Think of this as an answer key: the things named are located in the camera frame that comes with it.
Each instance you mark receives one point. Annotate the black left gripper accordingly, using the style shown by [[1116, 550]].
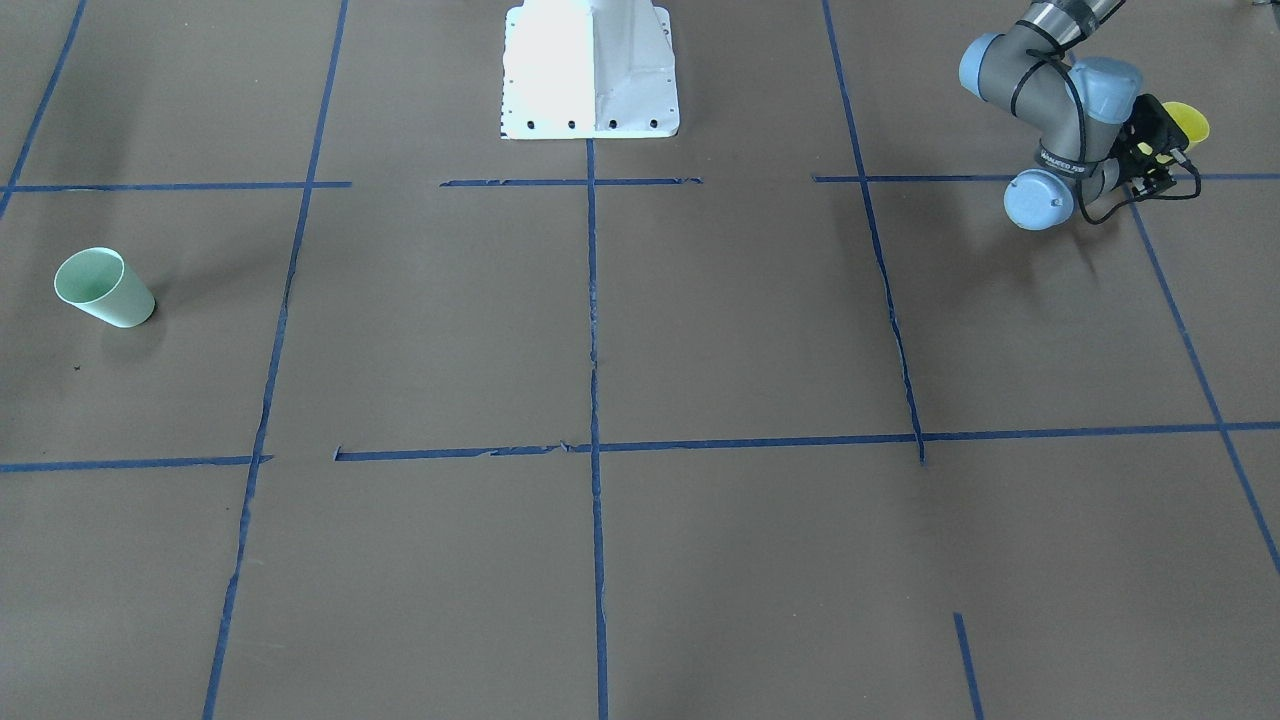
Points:
[[1141, 150]]

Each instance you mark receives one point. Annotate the yellow paper cup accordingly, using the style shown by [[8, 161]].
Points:
[[1190, 124]]

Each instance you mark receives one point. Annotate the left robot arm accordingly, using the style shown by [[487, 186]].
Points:
[[1098, 129]]

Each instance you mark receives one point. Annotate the green paper cup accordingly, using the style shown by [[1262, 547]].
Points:
[[101, 283]]

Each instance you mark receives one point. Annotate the brown paper table cover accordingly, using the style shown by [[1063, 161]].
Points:
[[778, 418]]

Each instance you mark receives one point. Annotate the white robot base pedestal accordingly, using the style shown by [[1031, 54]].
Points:
[[574, 70]]

